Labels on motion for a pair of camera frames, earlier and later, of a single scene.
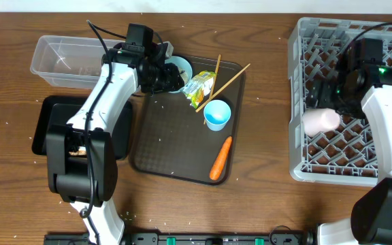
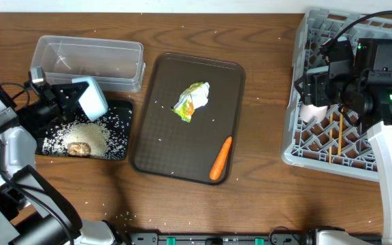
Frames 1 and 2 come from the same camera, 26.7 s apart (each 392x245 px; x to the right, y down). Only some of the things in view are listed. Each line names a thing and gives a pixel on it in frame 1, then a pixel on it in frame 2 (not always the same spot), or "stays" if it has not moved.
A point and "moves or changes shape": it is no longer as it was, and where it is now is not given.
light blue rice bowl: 184,67 moves or changes shape
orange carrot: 218,163 stays
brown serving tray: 196,135 stays
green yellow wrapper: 199,86 → 196,96
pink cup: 317,120 moves or changes shape
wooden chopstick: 213,82 → 331,138
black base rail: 191,238 stays
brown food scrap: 78,152 stays
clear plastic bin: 71,62 stays
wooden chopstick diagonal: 223,87 → 340,133
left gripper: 176,77 → 58,101
